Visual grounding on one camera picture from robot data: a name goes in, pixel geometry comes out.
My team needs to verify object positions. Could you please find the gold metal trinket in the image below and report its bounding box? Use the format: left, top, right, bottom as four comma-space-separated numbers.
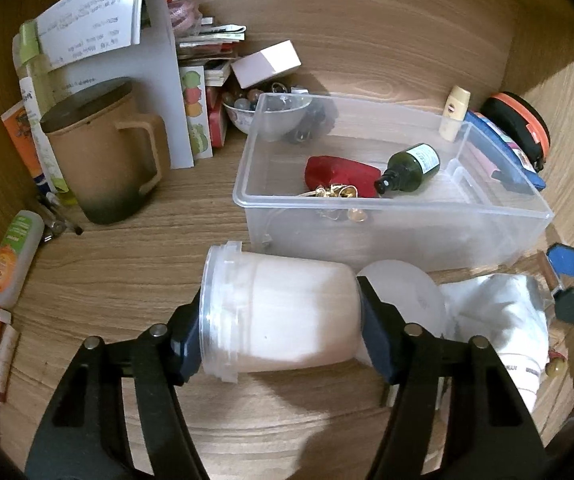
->
297, 184, 370, 223

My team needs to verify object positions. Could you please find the translucent round jar lid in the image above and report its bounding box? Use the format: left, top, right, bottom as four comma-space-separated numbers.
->
356, 259, 448, 338

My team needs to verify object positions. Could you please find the green glass bottle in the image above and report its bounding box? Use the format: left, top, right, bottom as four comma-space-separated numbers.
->
374, 143, 440, 197

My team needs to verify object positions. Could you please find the white paper booklet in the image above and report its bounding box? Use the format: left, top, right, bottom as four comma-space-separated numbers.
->
34, 0, 148, 72

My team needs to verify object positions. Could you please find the red pouch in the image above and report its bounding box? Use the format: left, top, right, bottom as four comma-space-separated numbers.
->
304, 156, 382, 198

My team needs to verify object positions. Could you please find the white ceramic bowl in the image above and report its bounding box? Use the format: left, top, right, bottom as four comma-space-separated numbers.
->
223, 91, 312, 142

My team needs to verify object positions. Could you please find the white cloth pouch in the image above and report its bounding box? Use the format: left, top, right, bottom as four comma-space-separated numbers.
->
439, 274, 552, 413

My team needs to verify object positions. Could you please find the pile of glass beads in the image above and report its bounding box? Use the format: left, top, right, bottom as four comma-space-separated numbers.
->
224, 87, 288, 111

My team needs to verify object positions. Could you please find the pink and white box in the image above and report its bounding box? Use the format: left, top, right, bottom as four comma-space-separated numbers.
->
231, 40, 302, 90

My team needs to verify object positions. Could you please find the fruit print carton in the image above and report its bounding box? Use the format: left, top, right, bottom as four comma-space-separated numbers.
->
179, 65, 214, 158

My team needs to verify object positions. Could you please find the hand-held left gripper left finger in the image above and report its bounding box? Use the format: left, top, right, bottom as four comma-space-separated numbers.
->
24, 287, 210, 480

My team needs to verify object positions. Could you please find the black and orange round case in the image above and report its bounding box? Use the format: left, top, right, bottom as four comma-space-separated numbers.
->
481, 91, 552, 171

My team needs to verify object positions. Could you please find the white plastic jar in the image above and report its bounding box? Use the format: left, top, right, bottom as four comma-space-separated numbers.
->
199, 241, 368, 385

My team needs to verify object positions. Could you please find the white bottle with orange label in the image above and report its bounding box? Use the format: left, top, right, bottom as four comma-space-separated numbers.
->
0, 210, 46, 309

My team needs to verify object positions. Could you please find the pink wrapped roll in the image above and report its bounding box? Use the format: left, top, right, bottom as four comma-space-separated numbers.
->
167, 0, 202, 31

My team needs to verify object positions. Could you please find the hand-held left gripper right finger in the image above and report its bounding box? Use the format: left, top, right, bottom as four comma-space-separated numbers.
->
357, 276, 550, 480

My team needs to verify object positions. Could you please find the clear plastic storage box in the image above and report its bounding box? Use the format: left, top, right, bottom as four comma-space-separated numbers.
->
233, 92, 555, 273

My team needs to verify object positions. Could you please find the orange printed tube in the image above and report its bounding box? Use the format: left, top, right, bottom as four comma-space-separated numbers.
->
1, 100, 75, 196

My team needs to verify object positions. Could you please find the brown mug with lid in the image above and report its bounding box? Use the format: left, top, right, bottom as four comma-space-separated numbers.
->
40, 77, 172, 226

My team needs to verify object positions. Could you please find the cream lip balm bottle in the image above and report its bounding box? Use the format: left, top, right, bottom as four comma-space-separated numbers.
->
439, 86, 470, 142

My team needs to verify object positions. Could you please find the stack of booklets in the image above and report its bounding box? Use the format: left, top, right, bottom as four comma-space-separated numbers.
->
174, 17, 248, 91

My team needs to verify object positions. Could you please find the red booklet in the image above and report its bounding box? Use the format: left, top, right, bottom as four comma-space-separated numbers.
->
206, 85, 228, 148

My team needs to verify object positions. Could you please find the green-capped spray bottle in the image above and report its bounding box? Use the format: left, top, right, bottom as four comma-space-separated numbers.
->
13, 19, 65, 121

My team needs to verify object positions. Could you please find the blue pencil case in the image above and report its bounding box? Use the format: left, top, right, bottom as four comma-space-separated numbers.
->
464, 110, 546, 193

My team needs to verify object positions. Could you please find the wooden desktop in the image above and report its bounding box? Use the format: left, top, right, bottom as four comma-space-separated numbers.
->
0, 30, 574, 480

